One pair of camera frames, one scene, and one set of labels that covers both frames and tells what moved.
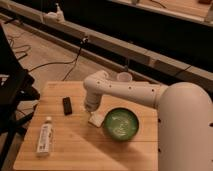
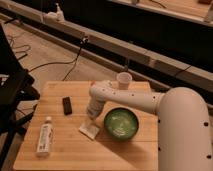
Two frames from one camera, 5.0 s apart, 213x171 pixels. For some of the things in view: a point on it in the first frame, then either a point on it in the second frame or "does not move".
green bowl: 121,124 does not move
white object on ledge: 54,17 does not move
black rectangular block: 67,105 does not move
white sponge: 97,117 to 89,129
